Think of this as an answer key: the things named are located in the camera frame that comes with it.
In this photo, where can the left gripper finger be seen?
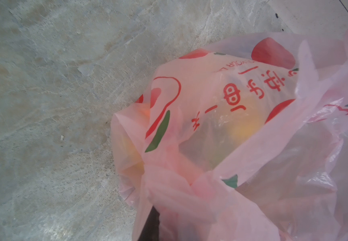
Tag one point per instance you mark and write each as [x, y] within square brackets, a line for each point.
[150, 231]

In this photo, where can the pink plastic bag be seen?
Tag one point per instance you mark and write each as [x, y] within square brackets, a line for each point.
[287, 182]

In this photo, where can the yellow fake lemon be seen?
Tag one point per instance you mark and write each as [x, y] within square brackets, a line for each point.
[240, 124]

